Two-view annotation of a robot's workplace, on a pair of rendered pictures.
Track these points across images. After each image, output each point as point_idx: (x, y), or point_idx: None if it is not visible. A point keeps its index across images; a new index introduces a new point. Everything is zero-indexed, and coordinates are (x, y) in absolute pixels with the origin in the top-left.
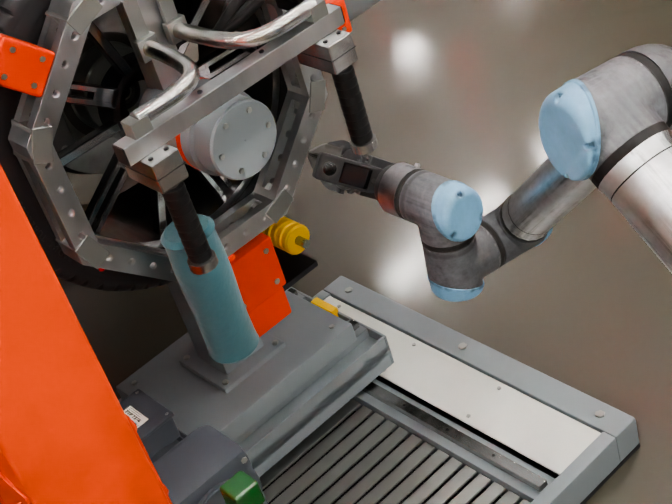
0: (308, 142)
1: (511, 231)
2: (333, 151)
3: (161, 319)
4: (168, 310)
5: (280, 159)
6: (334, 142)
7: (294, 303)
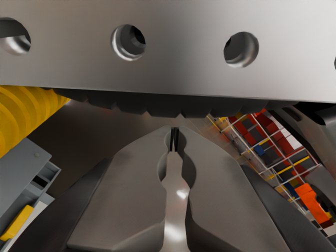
0: (229, 82)
1: None
2: (233, 200)
3: (49, 117)
4: (56, 120)
5: (137, 44)
6: (270, 191)
7: (7, 191)
